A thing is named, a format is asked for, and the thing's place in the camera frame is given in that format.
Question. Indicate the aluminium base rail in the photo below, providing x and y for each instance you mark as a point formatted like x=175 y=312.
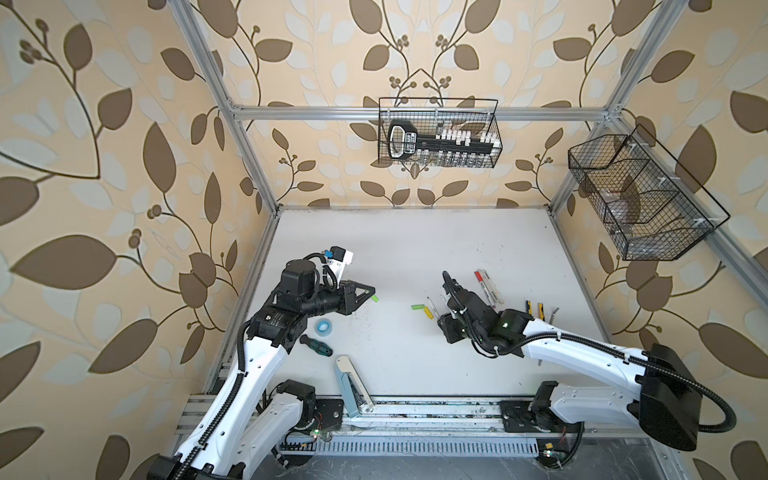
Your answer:
x=398 y=426

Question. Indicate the black socket holder tool set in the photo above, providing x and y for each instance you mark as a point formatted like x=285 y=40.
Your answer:
x=403 y=140

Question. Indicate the black wire basket wall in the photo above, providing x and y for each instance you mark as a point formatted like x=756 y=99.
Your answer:
x=652 y=206
x=477 y=115

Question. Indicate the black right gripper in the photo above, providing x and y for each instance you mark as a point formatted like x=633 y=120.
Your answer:
x=446 y=328

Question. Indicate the black wire basket back wall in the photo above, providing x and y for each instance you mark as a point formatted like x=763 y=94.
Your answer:
x=477 y=115

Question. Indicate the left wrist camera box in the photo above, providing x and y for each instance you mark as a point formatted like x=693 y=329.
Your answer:
x=336 y=259

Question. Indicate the black wire basket right wall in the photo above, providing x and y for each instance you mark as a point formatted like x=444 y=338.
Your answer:
x=652 y=206

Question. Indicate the green black screwdriver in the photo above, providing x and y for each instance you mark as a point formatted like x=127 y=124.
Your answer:
x=317 y=346

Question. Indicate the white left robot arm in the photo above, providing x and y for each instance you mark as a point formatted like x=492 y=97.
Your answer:
x=234 y=436

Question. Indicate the yellow black pliers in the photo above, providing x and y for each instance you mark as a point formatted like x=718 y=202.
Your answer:
x=535 y=310

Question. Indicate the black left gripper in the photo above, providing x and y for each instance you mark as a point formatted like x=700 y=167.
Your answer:
x=348 y=298

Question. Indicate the blue white stapler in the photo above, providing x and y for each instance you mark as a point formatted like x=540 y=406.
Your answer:
x=357 y=400

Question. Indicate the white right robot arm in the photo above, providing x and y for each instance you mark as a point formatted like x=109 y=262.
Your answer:
x=651 y=390

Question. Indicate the blue tape roll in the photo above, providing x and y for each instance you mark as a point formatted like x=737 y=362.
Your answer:
x=323 y=327

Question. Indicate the white marker green end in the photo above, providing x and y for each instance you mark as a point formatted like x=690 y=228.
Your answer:
x=433 y=307

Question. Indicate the aluminium frame corner post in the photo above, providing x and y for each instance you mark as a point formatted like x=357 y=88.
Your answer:
x=183 y=14

